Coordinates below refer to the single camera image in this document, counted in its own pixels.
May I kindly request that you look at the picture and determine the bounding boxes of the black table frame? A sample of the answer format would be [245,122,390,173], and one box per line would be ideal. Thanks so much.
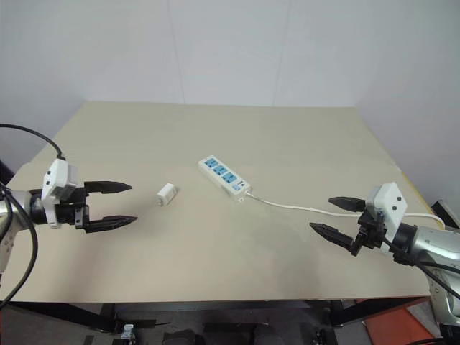
[0,295,432,334]

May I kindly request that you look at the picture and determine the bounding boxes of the orange sheet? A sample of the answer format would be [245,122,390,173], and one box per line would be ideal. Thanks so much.
[362,304,438,341]

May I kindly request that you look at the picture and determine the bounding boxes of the white power strip cable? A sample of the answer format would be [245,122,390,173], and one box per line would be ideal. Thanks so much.
[245,191,446,228]

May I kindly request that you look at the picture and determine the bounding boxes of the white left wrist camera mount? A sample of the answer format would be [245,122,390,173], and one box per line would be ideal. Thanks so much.
[41,157,81,229]

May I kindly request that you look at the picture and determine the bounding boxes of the white plug adapter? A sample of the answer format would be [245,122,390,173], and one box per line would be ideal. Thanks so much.
[155,182,180,208]

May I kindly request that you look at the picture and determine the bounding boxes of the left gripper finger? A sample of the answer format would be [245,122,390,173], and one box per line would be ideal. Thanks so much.
[86,215,139,235]
[84,180,133,197]

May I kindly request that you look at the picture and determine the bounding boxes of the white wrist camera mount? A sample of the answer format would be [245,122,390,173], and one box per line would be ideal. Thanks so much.
[365,182,408,257]
[41,157,81,229]

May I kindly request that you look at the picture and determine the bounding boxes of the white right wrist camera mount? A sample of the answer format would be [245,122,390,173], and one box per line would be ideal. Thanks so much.
[365,182,408,257]

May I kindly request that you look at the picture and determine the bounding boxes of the white power strip blue sockets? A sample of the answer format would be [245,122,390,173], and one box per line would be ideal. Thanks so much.
[198,155,252,203]

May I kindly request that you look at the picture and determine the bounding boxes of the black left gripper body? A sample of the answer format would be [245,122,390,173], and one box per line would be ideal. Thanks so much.
[56,183,90,231]

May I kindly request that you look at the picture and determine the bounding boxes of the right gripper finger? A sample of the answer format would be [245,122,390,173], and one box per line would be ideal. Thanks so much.
[328,196,367,214]
[309,222,357,249]

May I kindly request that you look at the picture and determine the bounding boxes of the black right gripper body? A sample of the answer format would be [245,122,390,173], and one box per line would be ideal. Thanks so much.
[349,204,390,257]

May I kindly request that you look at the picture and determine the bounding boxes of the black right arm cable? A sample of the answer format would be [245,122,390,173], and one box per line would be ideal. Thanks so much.
[380,229,460,301]

